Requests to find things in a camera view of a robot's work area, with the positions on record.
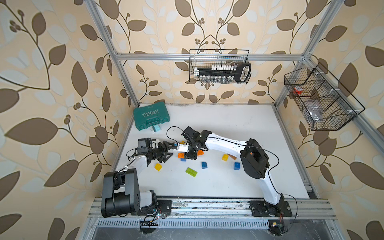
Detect yellow lego brick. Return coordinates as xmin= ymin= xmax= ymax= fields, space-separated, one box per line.
xmin=222 ymin=154 xmax=229 ymax=162
xmin=155 ymin=163 xmax=163 ymax=172

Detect lime green lego plate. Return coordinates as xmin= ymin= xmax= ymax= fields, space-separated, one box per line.
xmin=186 ymin=168 xmax=198 ymax=178

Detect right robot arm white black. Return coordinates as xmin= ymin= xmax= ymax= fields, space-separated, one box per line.
xmin=182 ymin=127 xmax=284 ymax=207

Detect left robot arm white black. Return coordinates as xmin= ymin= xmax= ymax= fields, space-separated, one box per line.
xmin=101 ymin=138 xmax=179 ymax=218

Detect blue lego brick right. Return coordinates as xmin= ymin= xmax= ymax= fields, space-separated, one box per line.
xmin=234 ymin=162 xmax=241 ymax=171

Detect green plastic tool case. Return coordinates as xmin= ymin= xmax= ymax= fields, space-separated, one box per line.
xmin=133 ymin=102 xmax=170 ymax=131

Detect black white tool in basket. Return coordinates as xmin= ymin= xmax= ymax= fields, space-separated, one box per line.
xmin=193 ymin=63 xmax=252 ymax=84

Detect red object in basket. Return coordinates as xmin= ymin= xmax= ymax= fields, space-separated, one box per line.
xmin=293 ymin=86 xmax=304 ymax=96

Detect clear plastic bag in basket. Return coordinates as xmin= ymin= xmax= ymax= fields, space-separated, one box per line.
xmin=304 ymin=100 xmax=324 ymax=121

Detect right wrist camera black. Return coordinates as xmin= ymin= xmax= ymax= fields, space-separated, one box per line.
xmin=181 ymin=127 xmax=199 ymax=142

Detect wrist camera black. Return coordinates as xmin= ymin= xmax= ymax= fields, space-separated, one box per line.
xmin=138 ymin=138 xmax=153 ymax=153
xmin=181 ymin=127 xmax=199 ymax=142

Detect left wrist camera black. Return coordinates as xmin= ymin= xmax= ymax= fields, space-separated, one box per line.
xmin=138 ymin=138 xmax=153 ymax=153

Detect teal USB wall charger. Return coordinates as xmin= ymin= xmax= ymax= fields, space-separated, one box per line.
xmin=152 ymin=125 xmax=161 ymax=133

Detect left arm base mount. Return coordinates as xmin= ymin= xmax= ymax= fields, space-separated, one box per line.
xmin=131 ymin=200 xmax=172 ymax=218

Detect back wall wire basket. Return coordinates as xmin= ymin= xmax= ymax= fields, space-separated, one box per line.
xmin=189 ymin=49 xmax=252 ymax=85

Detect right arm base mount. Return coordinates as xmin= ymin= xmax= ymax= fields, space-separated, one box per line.
xmin=249 ymin=199 xmax=293 ymax=217

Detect side wall wire basket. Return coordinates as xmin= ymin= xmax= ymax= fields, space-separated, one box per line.
xmin=284 ymin=63 xmax=366 ymax=131

